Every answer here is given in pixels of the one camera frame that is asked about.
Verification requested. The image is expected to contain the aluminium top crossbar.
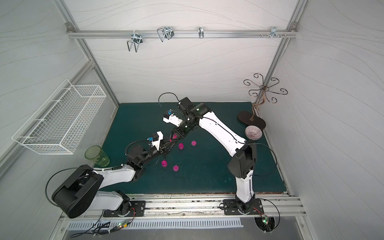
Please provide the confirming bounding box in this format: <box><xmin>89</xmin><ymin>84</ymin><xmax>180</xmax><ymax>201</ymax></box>
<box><xmin>67</xmin><ymin>24</ymin><xmax>299</xmax><ymax>40</ymax></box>

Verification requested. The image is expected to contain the white wire basket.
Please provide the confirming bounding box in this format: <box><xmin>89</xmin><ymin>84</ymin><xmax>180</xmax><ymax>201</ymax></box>
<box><xmin>12</xmin><ymin>80</ymin><xmax>106</xmax><ymax>155</ymax></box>

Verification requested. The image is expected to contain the metal double hook middle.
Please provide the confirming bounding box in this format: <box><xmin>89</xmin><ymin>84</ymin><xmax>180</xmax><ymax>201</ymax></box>
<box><xmin>157</xmin><ymin>26</ymin><xmax>175</xmax><ymax>42</ymax></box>

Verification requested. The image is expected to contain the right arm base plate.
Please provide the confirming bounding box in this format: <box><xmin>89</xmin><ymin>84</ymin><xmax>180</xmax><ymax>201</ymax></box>
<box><xmin>219</xmin><ymin>199</ymin><xmax>265</xmax><ymax>216</ymax></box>

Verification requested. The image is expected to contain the green table mat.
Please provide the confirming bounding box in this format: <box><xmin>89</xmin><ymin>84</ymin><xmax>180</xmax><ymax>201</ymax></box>
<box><xmin>102</xmin><ymin>103</ymin><xmax>286</xmax><ymax>194</ymax></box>

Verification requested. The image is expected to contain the metal hook right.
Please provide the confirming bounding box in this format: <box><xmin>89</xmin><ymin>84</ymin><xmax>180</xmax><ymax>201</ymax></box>
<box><xmin>260</xmin><ymin>27</ymin><xmax>287</xmax><ymax>39</ymax></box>

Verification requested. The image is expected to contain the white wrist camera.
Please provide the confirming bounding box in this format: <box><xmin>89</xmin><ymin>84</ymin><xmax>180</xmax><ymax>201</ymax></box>
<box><xmin>163</xmin><ymin>110</ymin><xmax>183</xmax><ymax>127</ymax></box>
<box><xmin>148</xmin><ymin>131</ymin><xmax>164</xmax><ymax>151</ymax></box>

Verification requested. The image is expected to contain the small metal hook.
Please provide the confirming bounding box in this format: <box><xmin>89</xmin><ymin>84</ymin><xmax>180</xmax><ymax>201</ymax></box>
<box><xmin>198</xmin><ymin>27</ymin><xmax>205</xmax><ymax>39</ymax></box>

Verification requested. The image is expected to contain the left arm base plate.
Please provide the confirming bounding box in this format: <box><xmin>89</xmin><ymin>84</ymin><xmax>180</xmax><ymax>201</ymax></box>
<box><xmin>103</xmin><ymin>201</ymin><xmax>146</xmax><ymax>218</ymax></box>

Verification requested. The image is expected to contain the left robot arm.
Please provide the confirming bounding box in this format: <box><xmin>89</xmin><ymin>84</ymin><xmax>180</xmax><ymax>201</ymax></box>
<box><xmin>47</xmin><ymin>140</ymin><xmax>178</xmax><ymax>219</ymax></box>

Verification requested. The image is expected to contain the green plastic cup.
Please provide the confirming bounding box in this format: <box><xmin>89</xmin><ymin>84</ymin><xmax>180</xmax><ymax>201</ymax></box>
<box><xmin>85</xmin><ymin>146</ymin><xmax>110</xmax><ymax>167</ymax></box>

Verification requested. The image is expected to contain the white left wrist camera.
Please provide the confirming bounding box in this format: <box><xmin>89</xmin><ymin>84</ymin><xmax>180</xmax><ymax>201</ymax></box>
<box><xmin>148</xmin><ymin>131</ymin><xmax>164</xmax><ymax>151</ymax></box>

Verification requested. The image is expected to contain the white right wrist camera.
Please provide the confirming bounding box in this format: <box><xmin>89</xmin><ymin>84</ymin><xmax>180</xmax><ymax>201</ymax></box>
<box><xmin>163</xmin><ymin>110</ymin><xmax>183</xmax><ymax>127</ymax></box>

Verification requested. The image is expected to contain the pink patterned bowl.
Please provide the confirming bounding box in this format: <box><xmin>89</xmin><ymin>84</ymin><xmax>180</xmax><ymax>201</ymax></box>
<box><xmin>245</xmin><ymin>126</ymin><xmax>263</xmax><ymax>141</ymax></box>

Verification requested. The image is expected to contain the white slotted cable duct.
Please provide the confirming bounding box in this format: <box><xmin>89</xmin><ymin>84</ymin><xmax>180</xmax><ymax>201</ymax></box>
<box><xmin>67</xmin><ymin>218</ymin><xmax>244</xmax><ymax>231</ymax></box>

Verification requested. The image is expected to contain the metal double hook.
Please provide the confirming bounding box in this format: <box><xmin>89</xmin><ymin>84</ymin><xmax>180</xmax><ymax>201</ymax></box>
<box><xmin>127</xmin><ymin>33</ymin><xmax>143</xmax><ymax>53</ymax></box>
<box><xmin>157</xmin><ymin>26</ymin><xmax>175</xmax><ymax>42</ymax></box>

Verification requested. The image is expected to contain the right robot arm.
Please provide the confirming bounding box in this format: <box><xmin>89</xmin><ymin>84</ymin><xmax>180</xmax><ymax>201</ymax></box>
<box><xmin>163</xmin><ymin>98</ymin><xmax>257</xmax><ymax>215</ymax></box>

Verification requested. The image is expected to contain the metal double hook left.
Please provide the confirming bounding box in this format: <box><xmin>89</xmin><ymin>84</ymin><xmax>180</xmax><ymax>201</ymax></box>
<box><xmin>127</xmin><ymin>33</ymin><xmax>143</xmax><ymax>53</ymax></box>

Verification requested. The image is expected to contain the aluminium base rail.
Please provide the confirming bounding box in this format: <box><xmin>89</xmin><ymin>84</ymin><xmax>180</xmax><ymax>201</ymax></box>
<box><xmin>59</xmin><ymin>193</ymin><xmax>307</xmax><ymax>221</ymax></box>

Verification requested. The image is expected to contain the metal hook tree stand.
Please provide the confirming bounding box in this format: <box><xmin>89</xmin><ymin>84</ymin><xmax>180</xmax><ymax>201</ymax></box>
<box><xmin>238</xmin><ymin>73</ymin><xmax>288</xmax><ymax>130</ymax></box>

